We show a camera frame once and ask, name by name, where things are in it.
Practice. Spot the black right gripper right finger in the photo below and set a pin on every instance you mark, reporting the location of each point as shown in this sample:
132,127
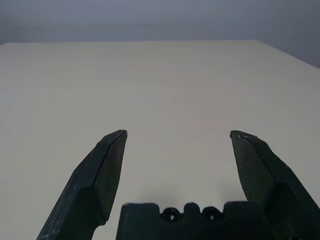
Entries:
280,190

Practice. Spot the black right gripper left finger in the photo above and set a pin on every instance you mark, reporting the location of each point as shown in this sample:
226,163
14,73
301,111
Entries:
85,190

